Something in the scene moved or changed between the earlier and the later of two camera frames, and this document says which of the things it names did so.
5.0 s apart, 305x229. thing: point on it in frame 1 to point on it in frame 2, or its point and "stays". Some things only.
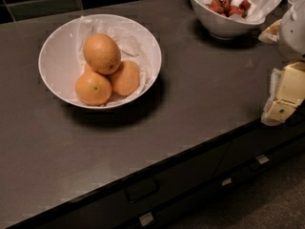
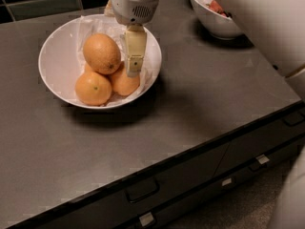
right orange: x=126 y=80 stays
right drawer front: x=259 y=143 stays
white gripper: x=293 y=32 to x=132 y=9
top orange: x=101 y=53 stays
